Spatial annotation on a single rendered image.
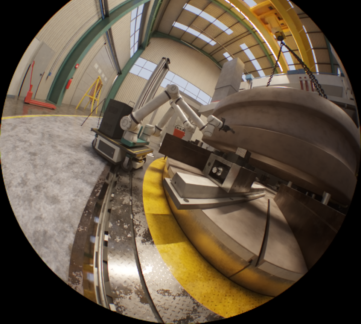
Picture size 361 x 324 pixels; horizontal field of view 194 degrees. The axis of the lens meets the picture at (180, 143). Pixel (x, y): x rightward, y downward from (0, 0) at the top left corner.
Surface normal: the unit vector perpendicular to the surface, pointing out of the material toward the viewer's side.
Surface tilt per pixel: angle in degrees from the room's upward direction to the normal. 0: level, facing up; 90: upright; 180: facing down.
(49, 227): 0
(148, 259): 0
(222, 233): 90
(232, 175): 90
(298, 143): 90
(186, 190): 72
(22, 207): 0
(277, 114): 90
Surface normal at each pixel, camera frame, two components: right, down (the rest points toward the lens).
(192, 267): 0.39, -0.92
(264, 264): -0.70, -0.26
